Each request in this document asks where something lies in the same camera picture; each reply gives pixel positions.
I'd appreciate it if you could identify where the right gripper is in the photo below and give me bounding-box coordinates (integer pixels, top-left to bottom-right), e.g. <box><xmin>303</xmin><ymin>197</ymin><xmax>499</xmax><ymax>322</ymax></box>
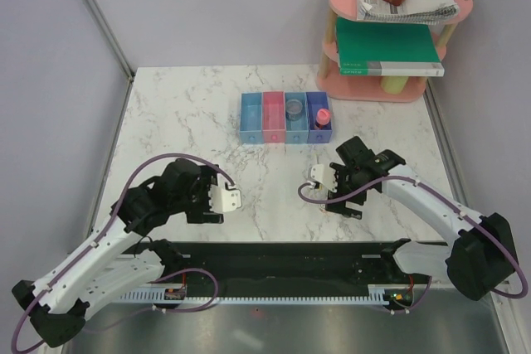
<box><xmin>324</xmin><ymin>162</ymin><xmax>370</xmax><ymax>220</ymax></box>

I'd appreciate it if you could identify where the pink cap glue bottle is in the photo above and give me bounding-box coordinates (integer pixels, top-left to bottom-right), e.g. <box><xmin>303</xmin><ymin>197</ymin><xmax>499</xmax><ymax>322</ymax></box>
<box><xmin>314</xmin><ymin>108</ymin><xmax>331</xmax><ymax>129</ymax></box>

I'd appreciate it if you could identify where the clear paperclip jar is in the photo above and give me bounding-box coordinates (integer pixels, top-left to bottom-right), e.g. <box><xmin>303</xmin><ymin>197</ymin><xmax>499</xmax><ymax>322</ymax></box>
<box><xmin>285</xmin><ymin>99</ymin><xmax>305</xmax><ymax>121</ymax></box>

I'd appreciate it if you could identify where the pink drawer bin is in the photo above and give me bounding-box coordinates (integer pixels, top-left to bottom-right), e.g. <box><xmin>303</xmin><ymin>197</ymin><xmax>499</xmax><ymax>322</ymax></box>
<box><xmin>262</xmin><ymin>91</ymin><xmax>286</xmax><ymax>143</ymax></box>

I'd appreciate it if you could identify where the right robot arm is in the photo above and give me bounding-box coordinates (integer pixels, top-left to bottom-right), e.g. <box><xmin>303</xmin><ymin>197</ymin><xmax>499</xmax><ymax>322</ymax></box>
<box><xmin>312</xmin><ymin>136</ymin><xmax>522</xmax><ymax>300</ymax></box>

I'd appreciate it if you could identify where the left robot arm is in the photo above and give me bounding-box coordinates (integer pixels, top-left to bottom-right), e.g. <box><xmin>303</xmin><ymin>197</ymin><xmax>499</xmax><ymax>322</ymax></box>
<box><xmin>11</xmin><ymin>153</ymin><xmax>241</xmax><ymax>353</ymax></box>

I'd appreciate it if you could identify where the yellow foam roll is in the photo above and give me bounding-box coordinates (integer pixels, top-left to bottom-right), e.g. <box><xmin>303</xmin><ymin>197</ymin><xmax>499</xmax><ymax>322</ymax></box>
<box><xmin>380</xmin><ymin>76</ymin><xmax>409</xmax><ymax>95</ymax></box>

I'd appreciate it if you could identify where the green book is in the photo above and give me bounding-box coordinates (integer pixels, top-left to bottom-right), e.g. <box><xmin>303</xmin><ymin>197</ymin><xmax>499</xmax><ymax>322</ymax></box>
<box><xmin>335</xmin><ymin>17</ymin><xmax>445</xmax><ymax>77</ymax></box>

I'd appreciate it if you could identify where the pink three tier shelf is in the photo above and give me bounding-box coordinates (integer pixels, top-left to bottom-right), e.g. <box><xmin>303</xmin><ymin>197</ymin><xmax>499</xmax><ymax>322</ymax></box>
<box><xmin>317</xmin><ymin>0</ymin><xmax>473</xmax><ymax>103</ymax></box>

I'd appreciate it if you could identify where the grey spiral notebook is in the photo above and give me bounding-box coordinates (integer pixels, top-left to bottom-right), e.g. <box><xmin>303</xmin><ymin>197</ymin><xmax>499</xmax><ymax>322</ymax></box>
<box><xmin>356</xmin><ymin>0</ymin><xmax>460</xmax><ymax>25</ymax></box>

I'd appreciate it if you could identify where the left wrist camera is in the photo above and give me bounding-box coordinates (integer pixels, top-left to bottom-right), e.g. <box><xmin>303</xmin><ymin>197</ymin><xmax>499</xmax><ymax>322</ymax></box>
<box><xmin>208</xmin><ymin>185</ymin><xmax>242</xmax><ymax>214</ymax></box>

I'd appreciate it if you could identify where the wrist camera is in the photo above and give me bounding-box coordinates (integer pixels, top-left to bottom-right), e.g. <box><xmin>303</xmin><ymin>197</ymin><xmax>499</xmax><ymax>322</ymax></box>
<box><xmin>208</xmin><ymin>185</ymin><xmax>242</xmax><ymax>214</ymax></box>
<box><xmin>309</xmin><ymin>164</ymin><xmax>338</xmax><ymax>192</ymax></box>

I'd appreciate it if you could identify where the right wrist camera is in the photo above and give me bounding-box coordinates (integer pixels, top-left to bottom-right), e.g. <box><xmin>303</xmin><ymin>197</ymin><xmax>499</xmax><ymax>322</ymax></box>
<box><xmin>309</xmin><ymin>164</ymin><xmax>338</xmax><ymax>192</ymax></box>

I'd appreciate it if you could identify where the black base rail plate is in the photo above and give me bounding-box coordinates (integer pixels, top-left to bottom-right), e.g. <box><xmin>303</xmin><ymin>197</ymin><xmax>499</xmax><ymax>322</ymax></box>
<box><xmin>163</xmin><ymin>242</ymin><xmax>428</xmax><ymax>296</ymax></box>

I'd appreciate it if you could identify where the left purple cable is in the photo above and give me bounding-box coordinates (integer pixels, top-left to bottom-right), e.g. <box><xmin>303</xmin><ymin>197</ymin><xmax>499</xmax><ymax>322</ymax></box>
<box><xmin>11</xmin><ymin>153</ymin><xmax>236</xmax><ymax>353</ymax></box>

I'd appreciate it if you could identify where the white cable duct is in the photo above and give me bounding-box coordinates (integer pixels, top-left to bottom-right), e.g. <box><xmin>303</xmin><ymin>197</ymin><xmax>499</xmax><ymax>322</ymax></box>
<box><xmin>113</xmin><ymin>285</ymin><xmax>405</xmax><ymax>307</ymax></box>

